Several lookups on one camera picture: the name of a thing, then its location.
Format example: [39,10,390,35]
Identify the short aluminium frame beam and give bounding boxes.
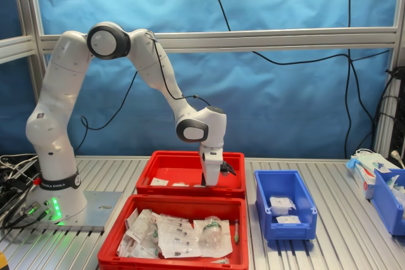
[0,35,35,64]

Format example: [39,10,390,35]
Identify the black equipment rack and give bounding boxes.
[390,66,405,157]

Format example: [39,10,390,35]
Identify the blue plastic bin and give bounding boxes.
[254,169,318,242]
[370,168,405,236]

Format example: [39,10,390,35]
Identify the blue backdrop cloth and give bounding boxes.
[0,0,405,161]

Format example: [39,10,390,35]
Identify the clear tubing pack green tag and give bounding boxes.
[116,235,161,259]

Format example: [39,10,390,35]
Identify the black cable across backdrop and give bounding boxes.
[204,0,390,65]

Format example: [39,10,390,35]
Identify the white packs with green print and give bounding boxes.
[384,175,405,203]

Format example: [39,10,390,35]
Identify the clear syringe pack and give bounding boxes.
[157,225,199,245]
[158,241,203,259]
[157,212,194,230]

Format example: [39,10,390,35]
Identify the flat printed bandage pack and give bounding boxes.
[275,215,301,225]

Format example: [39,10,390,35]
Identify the long aluminium frame beam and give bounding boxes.
[37,25,399,55]

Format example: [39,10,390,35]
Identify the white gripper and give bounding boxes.
[201,161,223,187]

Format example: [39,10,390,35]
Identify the clear pack with green filter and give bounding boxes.
[192,215,234,257]

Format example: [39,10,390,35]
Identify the white power plug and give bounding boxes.
[390,150,405,168]

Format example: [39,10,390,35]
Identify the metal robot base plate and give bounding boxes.
[58,190,125,233]

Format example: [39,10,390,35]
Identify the black cable by rack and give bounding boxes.
[375,67,405,132]

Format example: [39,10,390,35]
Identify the aluminium frame post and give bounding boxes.
[373,0,405,159]

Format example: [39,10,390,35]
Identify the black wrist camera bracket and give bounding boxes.
[220,160,237,177]

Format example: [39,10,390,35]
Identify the black cable with metal plug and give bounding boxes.
[0,203,42,231]

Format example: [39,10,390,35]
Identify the red plastic crate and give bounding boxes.
[97,193,250,270]
[135,150,247,200]

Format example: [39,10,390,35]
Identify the white cardboard mask box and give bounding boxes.
[350,162,380,200]

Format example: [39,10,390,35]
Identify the black curved hanging cable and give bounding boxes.
[349,58,377,157]

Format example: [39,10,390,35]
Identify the white printed paper pack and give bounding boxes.
[125,208,159,239]

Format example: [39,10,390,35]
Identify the black camera cable on arm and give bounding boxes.
[73,29,212,156]

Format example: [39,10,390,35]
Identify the white cable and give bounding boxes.
[0,155,38,171]

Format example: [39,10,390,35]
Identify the light blue face masks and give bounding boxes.
[346,148,392,173]

